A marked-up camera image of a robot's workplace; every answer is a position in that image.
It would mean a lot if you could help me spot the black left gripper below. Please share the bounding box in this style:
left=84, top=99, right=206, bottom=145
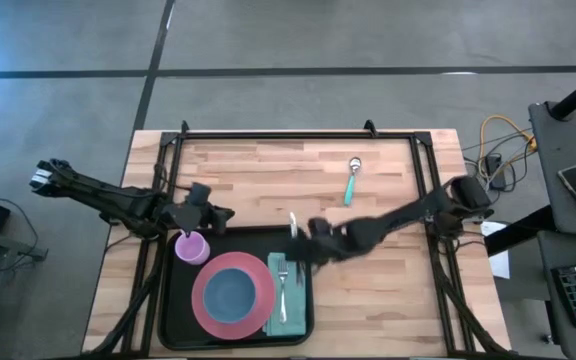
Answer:
left=160, top=183, right=236, bottom=240

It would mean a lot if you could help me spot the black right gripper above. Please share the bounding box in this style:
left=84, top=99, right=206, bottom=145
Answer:
left=285, top=217, right=369, bottom=286

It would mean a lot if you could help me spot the purple plastic cup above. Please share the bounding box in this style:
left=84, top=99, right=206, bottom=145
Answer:
left=174, top=230, right=212, bottom=266

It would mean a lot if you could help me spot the silver metal fork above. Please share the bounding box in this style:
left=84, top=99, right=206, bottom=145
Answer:
left=276, top=256, right=290, bottom=325

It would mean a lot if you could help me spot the teal cloth napkin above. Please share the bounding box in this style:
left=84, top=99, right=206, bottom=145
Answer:
left=263, top=251, right=309, bottom=337

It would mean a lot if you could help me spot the pink plate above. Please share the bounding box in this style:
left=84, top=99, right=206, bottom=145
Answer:
left=191, top=251, right=277, bottom=341

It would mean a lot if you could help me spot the blue bowl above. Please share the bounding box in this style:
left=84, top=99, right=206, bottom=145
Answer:
left=202, top=267, right=258, bottom=324

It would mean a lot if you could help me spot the spoon with teal handle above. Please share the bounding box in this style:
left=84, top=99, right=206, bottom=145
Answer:
left=342, top=156, right=363, bottom=207

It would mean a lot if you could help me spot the black plastic tray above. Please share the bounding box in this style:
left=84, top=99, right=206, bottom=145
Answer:
left=157, top=225, right=315, bottom=351

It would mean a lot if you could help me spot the white paper sheet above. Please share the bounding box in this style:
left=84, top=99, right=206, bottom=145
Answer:
left=480, top=221, right=512, bottom=280

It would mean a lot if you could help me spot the black floor stand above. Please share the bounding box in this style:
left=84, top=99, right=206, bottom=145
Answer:
left=0, top=224, right=49, bottom=301

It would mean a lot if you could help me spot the black power adapter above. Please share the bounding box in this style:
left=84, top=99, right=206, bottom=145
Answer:
left=485, top=153, right=508, bottom=191

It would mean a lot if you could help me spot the grey desk top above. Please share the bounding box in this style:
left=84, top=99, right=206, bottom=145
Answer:
left=527, top=101, right=576, bottom=236

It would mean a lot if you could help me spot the black metal rig frame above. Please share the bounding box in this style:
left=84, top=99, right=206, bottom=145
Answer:
left=80, top=119, right=519, bottom=360

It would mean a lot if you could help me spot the yellow cable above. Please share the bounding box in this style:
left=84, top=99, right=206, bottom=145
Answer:
left=477, top=114, right=539, bottom=181

